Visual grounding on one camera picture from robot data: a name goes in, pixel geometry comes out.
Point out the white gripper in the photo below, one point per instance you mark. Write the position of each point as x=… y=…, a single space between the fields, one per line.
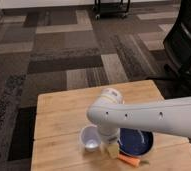
x=110 y=135

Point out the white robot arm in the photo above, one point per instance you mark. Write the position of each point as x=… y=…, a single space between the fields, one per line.
x=115 y=119

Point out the white ceramic cup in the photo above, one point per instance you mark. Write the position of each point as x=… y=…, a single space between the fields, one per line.
x=89 y=138

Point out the dark blue plate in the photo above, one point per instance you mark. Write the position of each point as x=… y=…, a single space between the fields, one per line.
x=135 y=142

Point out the black office chair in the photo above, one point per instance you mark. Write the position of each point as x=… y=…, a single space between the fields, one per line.
x=177 y=45

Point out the black rolling cart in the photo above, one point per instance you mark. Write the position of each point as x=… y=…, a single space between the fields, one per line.
x=105 y=9

